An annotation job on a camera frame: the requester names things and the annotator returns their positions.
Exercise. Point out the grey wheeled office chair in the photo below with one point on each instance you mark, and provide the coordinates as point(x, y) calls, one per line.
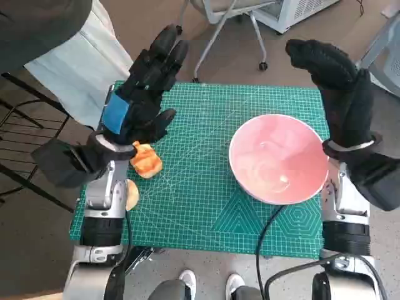
point(231, 12)

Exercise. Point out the black metal table rail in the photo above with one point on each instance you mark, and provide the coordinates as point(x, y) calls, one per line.
point(140, 257)

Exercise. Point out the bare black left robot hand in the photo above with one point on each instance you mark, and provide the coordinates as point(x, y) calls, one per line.
point(142, 93)

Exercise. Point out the long braided toy bread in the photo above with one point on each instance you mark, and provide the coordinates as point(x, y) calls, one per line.
point(147, 161)

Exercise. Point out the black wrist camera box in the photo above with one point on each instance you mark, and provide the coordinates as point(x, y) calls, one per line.
point(62, 165)
point(378, 178)

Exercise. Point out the white grilled appliance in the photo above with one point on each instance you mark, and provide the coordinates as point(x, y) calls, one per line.
point(297, 12)

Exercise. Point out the round toy bread bun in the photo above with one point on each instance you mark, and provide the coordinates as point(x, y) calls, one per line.
point(132, 195)

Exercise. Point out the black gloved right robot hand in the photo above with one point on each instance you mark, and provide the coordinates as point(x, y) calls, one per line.
point(343, 93)

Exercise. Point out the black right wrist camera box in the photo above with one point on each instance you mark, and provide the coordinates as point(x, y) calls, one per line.
point(378, 178)

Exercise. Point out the person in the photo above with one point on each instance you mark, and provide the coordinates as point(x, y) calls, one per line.
point(37, 25)
point(187, 281)

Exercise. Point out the pink bowl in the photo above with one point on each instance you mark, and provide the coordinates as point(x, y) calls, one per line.
point(275, 162)

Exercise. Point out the white mesh chair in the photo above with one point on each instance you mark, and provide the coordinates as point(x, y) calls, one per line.
point(387, 62)

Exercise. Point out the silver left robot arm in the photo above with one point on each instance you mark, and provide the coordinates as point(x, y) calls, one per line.
point(103, 190)

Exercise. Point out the black metal rack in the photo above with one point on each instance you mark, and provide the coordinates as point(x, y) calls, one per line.
point(18, 109)

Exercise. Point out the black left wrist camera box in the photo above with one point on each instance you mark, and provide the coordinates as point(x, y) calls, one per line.
point(62, 165)

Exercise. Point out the green cutting mat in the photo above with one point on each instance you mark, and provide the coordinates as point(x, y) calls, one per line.
point(193, 187)

